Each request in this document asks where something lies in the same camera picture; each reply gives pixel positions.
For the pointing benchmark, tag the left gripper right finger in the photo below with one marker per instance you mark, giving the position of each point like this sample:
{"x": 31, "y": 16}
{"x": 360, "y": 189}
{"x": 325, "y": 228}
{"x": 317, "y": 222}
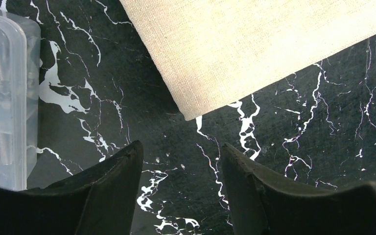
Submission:
{"x": 263, "y": 202}

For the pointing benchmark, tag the clear plastic screw box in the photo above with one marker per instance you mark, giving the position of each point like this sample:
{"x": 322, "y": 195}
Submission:
{"x": 19, "y": 83}

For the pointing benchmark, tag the beige cloth napkin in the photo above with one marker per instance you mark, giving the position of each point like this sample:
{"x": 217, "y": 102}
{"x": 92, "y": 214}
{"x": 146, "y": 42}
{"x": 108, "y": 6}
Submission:
{"x": 211, "y": 53}

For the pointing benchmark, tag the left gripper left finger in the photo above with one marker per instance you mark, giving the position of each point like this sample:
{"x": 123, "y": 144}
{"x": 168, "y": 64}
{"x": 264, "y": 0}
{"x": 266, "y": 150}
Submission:
{"x": 100, "y": 200}

